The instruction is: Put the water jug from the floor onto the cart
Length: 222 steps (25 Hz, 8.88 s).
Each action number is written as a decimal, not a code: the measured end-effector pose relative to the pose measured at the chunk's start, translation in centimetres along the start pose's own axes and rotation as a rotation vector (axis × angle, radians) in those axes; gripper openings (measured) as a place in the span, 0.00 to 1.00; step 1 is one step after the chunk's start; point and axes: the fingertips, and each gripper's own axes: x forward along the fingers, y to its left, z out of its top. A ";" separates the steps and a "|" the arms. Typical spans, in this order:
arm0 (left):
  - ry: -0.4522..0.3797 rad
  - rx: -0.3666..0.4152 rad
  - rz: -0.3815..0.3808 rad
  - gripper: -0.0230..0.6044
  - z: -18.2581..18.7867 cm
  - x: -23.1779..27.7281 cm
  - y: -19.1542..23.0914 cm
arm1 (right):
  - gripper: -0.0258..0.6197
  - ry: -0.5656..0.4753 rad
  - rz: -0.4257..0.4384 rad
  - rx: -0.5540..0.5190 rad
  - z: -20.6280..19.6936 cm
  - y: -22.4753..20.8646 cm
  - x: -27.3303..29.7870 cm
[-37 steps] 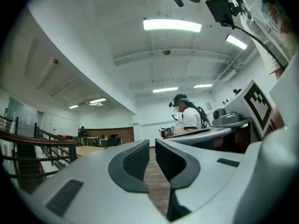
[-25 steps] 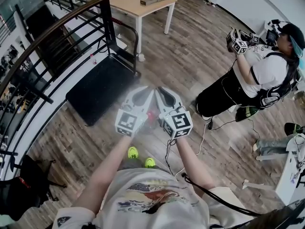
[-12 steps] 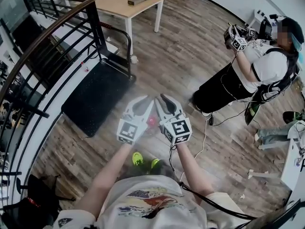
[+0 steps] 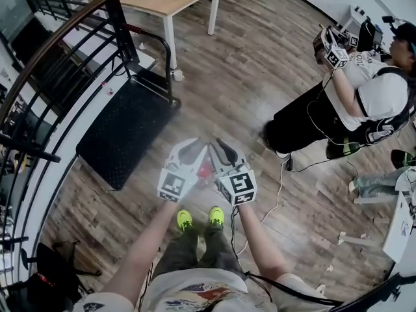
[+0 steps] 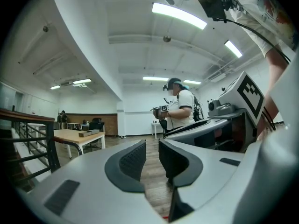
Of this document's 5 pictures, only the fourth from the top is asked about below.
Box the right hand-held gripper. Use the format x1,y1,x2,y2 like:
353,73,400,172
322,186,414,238
207,137,258,207

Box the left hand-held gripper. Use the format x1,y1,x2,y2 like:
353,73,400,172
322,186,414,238
157,137,209,204

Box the clear water jug red cap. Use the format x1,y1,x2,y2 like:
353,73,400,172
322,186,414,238
194,161,224,193

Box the black platform cart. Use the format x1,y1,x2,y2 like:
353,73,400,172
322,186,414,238
75,24,182,192

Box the person's right forearm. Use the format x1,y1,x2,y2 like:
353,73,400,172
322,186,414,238
235,203,294,282

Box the person's left forearm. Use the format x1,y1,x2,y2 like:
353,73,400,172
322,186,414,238
96,200,181,305

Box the wooden floor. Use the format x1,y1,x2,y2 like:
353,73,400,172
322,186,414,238
40,0,416,312

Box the person's right neon yellow shoe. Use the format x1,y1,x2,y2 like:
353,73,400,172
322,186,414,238
207,205,225,229

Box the person's neon yellow shoe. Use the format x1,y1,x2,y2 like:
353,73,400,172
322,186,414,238
176,209,194,232
207,205,225,229

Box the person's left neon yellow shoe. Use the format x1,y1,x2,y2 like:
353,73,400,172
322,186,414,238
176,209,194,232

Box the person's dark green trousers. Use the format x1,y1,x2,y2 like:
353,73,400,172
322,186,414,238
155,225,245,283

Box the person's white printed shirt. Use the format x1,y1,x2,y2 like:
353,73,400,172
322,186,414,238
73,267,329,312

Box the white wooden table foot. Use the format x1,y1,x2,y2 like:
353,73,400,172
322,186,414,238
337,231,382,248

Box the black railing wooden handrail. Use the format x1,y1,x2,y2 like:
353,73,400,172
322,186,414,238
0,0,141,272

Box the white table with papers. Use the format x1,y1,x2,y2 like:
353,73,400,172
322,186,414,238
382,170,416,263

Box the small white side table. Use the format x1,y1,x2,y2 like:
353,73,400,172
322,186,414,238
337,4,367,33

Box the black stand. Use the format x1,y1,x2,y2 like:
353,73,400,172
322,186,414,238
339,271,416,312

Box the white floor cable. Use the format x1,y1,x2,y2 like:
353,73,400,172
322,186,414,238
236,159,284,257

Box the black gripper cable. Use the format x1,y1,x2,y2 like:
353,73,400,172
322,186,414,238
229,205,344,307

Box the black bag red strap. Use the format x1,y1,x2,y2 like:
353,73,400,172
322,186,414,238
6,239,101,312

